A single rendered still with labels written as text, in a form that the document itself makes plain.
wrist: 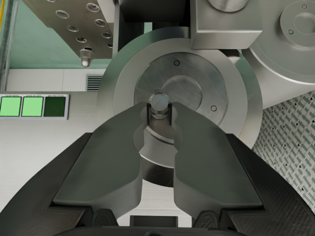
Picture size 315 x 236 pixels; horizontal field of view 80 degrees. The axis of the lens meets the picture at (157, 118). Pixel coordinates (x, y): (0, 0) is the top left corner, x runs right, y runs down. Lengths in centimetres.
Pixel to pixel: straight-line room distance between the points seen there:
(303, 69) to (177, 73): 12
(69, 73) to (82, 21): 293
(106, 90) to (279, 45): 17
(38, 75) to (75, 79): 61
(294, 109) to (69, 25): 45
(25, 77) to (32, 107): 313
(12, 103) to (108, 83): 48
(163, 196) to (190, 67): 39
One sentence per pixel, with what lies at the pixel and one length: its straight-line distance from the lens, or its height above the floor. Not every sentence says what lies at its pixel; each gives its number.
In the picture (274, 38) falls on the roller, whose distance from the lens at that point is 22.
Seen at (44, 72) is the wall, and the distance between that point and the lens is 358.
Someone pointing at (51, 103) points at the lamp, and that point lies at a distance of 58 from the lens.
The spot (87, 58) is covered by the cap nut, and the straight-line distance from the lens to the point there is 57.
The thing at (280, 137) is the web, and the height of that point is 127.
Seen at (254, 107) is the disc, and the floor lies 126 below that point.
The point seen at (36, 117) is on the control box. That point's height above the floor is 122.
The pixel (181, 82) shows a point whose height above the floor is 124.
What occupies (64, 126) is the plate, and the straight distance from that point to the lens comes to 56.
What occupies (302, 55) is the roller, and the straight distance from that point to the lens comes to 23.
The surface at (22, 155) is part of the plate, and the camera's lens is 61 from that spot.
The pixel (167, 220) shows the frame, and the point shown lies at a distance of 60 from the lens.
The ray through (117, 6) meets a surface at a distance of 22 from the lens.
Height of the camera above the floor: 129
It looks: 9 degrees down
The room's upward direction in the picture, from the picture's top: 179 degrees counter-clockwise
